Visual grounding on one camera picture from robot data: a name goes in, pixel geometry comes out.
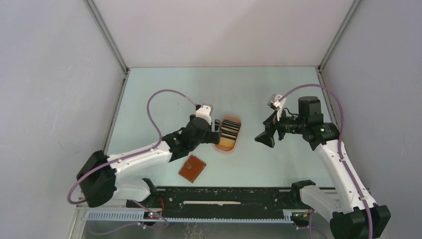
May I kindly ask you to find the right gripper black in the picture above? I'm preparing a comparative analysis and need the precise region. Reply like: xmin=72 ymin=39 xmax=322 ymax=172
xmin=254 ymin=107 xmax=306 ymax=148

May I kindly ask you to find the pink oval tray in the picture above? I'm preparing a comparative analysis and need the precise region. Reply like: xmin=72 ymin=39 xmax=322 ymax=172
xmin=214 ymin=115 xmax=242 ymax=153

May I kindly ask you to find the brown leather card holder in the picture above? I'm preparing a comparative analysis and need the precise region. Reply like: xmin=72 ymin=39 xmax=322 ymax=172
xmin=179 ymin=155 xmax=207 ymax=183

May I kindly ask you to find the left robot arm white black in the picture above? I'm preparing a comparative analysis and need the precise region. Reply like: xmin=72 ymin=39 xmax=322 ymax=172
xmin=76 ymin=115 xmax=221 ymax=208

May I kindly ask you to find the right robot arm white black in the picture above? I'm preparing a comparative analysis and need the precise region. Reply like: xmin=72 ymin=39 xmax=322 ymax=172
xmin=254 ymin=94 xmax=391 ymax=239

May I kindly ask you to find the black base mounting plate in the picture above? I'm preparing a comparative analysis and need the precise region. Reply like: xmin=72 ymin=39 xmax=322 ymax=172
xmin=141 ymin=187 xmax=310 ymax=220

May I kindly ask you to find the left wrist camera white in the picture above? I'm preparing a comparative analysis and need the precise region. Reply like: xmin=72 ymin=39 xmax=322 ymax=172
xmin=195 ymin=104 xmax=213 ymax=125

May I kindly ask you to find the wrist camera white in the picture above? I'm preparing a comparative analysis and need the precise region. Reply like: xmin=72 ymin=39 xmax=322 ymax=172
xmin=195 ymin=104 xmax=213 ymax=125
xmin=267 ymin=94 xmax=286 ymax=121

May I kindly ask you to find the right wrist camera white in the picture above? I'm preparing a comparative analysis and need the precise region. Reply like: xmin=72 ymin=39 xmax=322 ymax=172
xmin=267 ymin=94 xmax=286 ymax=121

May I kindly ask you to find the grey cable duct rail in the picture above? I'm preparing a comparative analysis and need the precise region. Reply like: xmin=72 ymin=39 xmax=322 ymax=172
xmin=86 ymin=211 xmax=294 ymax=224

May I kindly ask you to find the aluminium frame post right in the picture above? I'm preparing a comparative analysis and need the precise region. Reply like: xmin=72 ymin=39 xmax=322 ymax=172
xmin=318 ymin=0 xmax=364 ymax=72

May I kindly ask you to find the aluminium frame post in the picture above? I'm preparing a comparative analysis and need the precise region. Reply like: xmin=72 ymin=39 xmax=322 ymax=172
xmin=84 ymin=0 xmax=129 ymax=74
xmin=318 ymin=0 xmax=364 ymax=72

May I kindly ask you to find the aluminium frame post left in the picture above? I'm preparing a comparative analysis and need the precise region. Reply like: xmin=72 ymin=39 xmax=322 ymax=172
xmin=84 ymin=0 xmax=129 ymax=74

